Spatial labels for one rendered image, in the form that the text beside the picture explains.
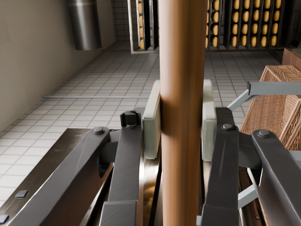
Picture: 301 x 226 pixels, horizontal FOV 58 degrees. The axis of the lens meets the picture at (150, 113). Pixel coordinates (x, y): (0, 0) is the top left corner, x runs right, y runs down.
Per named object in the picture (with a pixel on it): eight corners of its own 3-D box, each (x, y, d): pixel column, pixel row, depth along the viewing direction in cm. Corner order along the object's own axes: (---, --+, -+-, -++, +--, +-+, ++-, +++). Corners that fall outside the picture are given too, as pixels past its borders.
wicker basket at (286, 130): (316, 194, 128) (255, 191, 132) (280, 136, 179) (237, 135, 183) (341, 98, 108) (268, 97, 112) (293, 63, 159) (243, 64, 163)
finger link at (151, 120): (156, 160, 17) (144, 159, 17) (165, 112, 24) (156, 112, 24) (153, 118, 16) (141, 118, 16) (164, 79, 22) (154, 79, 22)
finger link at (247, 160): (217, 146, 14) (277, 148, 14) (212, 106, 19) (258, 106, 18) (216, 169, 15) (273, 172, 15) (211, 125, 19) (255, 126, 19)
